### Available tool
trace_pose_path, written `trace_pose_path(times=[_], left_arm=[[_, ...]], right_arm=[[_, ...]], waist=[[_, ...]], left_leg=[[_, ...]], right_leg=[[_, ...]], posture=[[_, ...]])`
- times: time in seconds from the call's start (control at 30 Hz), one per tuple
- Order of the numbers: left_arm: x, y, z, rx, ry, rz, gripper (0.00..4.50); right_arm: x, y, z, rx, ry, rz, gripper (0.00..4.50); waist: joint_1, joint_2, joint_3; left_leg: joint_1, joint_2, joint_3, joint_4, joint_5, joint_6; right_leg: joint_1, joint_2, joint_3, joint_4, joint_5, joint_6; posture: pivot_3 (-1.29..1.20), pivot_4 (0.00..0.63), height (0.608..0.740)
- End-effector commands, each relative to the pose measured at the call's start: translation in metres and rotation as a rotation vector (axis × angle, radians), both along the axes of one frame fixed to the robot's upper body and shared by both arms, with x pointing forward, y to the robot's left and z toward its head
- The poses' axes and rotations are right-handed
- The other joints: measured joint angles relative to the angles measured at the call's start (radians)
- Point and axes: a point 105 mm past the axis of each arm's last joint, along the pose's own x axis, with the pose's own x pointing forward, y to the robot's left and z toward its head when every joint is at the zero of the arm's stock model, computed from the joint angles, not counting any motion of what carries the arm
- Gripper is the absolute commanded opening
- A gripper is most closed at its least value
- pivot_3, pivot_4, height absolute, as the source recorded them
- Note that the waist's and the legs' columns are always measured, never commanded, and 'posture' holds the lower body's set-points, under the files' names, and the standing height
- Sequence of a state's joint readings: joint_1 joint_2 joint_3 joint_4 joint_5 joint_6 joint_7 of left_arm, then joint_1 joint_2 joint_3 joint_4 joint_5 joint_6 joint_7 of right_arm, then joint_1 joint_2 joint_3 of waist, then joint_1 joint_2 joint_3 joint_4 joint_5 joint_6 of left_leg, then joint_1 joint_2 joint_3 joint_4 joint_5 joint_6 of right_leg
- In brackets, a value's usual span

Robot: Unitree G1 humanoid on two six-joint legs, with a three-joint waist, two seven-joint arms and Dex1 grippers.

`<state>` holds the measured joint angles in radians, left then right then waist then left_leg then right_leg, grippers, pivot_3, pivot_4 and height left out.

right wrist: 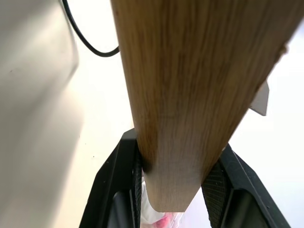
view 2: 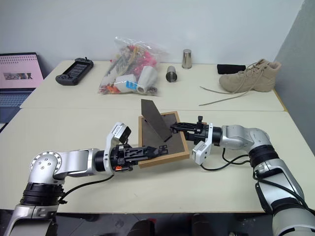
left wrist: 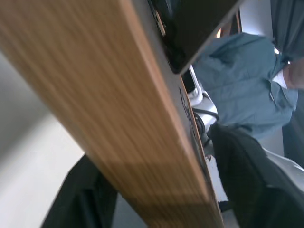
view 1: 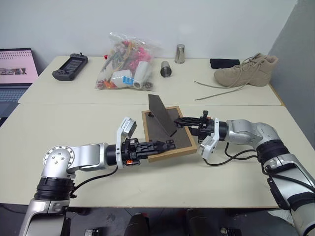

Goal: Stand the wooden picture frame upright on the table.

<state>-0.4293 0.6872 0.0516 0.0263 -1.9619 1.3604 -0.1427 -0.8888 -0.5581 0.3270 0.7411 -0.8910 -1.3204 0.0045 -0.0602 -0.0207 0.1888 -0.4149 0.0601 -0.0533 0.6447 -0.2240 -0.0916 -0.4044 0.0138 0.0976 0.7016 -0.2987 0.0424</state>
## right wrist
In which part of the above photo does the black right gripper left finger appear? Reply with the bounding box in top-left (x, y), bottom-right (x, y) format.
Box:
top-left (79, 128), bottom-right (145, 228)

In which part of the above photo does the wooden board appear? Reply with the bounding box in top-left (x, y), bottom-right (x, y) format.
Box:
top-left (111, 0), bottom-right (304, 213)

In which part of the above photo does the black cable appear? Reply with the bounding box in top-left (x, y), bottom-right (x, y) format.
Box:
top-left (62, 0), bottom-right (120, 57)

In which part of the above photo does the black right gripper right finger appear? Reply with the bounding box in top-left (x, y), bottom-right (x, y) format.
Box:
top-left (201, 143), bottom-right (293, 228)

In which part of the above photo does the clear plastic bag with red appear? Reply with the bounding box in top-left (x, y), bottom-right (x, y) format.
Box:
top-left (140, 175), bottom-right (211, 228)

